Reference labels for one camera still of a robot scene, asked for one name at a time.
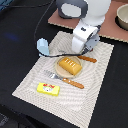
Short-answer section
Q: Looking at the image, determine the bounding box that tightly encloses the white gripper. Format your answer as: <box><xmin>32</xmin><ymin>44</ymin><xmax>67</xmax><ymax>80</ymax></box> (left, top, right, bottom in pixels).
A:
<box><xmin>72</xmin><ymin>21</ymin><xmax>99</xmax><ymax>53</ymax></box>

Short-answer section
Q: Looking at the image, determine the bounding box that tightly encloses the orange bread loaf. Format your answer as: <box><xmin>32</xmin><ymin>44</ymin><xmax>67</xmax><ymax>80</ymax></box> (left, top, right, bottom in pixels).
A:
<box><xmin>59</xmin><ymin>57</ymin><xmax>82</xmax><ymax>75</ymax></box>

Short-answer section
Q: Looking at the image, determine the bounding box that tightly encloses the light blue milk carton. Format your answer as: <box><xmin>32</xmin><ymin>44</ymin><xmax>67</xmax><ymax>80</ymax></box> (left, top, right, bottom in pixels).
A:
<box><xmin>37</xmin><ymin>38</ymin><xmax>49</xmax><ymax>56</ymax></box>

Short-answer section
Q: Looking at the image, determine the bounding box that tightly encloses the yellow butter box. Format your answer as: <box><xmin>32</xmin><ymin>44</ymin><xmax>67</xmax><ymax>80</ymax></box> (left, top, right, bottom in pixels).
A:
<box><xmin>37</xmin><ymin>83</ymin><xmax>60</xmax><ymax>96</ymax></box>

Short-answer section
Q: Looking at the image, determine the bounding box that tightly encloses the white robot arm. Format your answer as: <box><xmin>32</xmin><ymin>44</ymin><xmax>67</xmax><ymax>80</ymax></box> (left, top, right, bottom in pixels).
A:
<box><xmin>56</xmin><ymin>0</ymin><xmax>111</xmax><ymax>53</ymax></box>

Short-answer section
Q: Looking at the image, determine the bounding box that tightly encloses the pink tray mat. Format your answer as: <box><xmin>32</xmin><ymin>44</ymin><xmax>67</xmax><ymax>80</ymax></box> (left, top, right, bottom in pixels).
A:
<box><xmin>48</xmin><ymin>0</ymin><xmax>128</xmax><ymax>43</ymax></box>

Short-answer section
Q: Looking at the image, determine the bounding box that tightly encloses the beige bowl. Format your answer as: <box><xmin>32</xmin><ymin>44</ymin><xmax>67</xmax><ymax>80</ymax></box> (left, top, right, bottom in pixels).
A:
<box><xmin>117</xmin><ymin>4</ymin><xmax>128</xmax><ymax>31</ymax></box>

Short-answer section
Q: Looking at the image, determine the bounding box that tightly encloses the round wooden plate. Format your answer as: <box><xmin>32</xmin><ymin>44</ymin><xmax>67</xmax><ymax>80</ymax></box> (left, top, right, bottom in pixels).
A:
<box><xmin>55</xmin><ymin>56</ymin><xmax>82</xmax><ymax>78</ymax></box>

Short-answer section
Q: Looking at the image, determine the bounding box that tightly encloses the beige woven placemat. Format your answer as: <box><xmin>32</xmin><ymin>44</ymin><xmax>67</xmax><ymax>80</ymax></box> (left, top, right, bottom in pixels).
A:
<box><xmin>11</xmin><ymin>30</ymin><xmax>115</xmax><ymax>128</ymax></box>

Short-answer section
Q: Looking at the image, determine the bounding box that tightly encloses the knife with wooden handle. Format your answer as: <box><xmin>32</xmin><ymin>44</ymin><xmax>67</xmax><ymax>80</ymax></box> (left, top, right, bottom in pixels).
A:
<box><xmin>58</xmin><ymin>49</ymin><xmax>98</xmax><ymax>64</ymax></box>

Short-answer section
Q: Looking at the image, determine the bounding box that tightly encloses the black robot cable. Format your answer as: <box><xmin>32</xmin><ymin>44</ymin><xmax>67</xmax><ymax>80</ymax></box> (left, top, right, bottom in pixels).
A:
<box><xmin>0</xmin><ymin>0</ymin><xmax>93</xmax><ymax>58</ymax></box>

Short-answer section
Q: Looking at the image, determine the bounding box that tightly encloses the fork with wooden handle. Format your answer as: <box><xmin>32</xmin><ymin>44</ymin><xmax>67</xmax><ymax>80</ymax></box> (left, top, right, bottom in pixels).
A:
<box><xmin>44</xmin><ymin>70</ymin><xmax>84</xmax><ymax>89</ymax></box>

